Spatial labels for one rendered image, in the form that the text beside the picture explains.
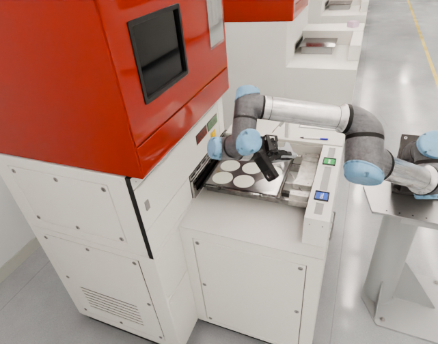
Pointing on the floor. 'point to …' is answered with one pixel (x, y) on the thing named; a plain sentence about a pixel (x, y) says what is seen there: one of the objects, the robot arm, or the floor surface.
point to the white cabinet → (255, 287)
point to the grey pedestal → (403, 288)
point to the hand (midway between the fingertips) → (292, 158)
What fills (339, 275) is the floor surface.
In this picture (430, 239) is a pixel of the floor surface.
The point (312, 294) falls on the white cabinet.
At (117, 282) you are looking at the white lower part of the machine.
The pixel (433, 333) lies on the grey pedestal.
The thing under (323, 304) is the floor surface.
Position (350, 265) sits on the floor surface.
